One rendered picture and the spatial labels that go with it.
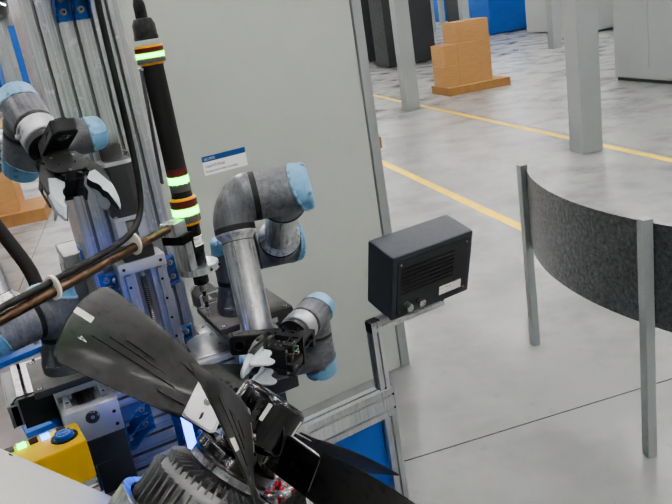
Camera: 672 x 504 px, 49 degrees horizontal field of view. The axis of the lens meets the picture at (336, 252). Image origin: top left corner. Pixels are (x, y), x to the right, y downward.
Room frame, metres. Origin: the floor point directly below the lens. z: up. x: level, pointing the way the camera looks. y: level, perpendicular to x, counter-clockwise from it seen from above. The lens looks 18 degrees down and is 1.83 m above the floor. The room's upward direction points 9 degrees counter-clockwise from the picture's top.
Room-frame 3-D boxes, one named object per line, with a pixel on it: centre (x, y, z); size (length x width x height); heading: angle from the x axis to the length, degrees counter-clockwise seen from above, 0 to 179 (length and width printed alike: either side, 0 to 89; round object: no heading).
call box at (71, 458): (1.34, 0.66, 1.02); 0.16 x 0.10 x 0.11; 118
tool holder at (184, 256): (1.16, 0.23, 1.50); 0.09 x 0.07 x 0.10; 153
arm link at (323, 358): (1.54, 0.09, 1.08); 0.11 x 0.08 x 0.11; 100
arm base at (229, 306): (2.02, 0.30, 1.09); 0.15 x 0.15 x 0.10
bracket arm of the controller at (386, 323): (1.78, -0.15, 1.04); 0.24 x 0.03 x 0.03; 118
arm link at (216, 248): (2.02, 0.29, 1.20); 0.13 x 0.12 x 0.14; 100
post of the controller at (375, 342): (1.73, -0.06, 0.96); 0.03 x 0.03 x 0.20; 28
